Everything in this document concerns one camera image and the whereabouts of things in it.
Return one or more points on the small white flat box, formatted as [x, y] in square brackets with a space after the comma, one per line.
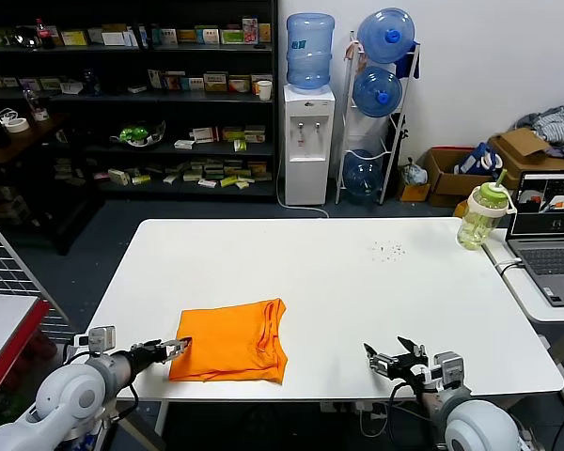
[184, 145]

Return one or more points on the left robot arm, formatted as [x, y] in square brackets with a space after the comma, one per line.
[70, 394]

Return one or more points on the crumpled plastic bag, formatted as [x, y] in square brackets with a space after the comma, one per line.
[414, 174]

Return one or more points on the cola bottle red cap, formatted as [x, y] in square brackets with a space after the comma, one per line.
[46, 36]

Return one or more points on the red and white cart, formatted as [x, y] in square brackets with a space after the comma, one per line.
[9, 329]

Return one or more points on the white table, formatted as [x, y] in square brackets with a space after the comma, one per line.
[451, 305]

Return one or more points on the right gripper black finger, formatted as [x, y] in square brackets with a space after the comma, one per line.
[376, 359]
[413, 347]

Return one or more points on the small cardboard box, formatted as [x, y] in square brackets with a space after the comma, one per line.
[416, 193]

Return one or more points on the pink and green box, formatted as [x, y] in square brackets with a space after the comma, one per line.
[250, 32]

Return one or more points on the white side desk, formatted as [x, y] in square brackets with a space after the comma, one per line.
[531, 300]

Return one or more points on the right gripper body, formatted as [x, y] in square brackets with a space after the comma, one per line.
[404, 366]

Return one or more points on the orange t-shirt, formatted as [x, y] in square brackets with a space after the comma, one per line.
[230, 343]

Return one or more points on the yellow orange box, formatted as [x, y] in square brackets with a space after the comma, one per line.
[264, 34]

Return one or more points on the pile of striped clothes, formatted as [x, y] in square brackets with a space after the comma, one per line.
[557, 124]

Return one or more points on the grey laptop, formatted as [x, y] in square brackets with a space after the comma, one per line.
[552, 263]

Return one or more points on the white water dispenser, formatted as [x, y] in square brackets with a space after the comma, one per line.
[308, 141]

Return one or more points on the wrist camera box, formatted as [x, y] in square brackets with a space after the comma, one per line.
[449, 368]
[101, 338]

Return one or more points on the beige medicine box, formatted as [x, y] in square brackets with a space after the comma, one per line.
[215, 82]

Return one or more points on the blue glass bottle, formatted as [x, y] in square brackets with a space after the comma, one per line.
[90, 82]

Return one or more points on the white paper cup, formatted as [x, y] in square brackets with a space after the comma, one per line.
[264, 90]

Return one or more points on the white box orange print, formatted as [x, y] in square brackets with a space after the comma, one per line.
[239, 85]

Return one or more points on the brown wooden table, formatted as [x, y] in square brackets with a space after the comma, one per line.
[28, 138]

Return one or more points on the black shelf unit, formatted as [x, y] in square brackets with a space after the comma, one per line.
[122, 101]

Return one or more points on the clear plastic bottle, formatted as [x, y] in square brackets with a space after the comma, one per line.
[30, 101]

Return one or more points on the green and white box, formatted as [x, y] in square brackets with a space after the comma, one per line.
[231, 37]

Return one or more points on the large open cardboard box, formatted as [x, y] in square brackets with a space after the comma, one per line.
[521, 145]

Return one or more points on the shiny metal bowl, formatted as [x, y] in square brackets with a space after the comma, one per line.
[26, 37]

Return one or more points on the yellow label box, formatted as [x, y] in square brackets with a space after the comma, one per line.
[73, 38]

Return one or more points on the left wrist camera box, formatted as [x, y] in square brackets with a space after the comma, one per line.
[101, 338]

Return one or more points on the blue water jug with label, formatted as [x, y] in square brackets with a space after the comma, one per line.
[310, 51]

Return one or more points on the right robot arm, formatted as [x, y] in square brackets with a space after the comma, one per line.
[479, 425]

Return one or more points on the cardboard box with red edge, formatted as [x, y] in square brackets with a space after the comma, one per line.
[444, 183]

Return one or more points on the white tape roll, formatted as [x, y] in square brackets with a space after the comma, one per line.
[18, 126]

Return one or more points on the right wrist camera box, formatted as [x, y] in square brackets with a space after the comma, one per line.
[449, 368]

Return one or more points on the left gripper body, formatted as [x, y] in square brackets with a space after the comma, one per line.
[148, 353]

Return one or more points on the green lid drinking bottle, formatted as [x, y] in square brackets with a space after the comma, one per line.
[479, 221]

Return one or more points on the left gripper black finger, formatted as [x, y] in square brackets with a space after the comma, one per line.
[178, 341]
[176, 351]

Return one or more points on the blue shopping bag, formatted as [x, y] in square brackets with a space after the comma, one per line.
[474, 162]

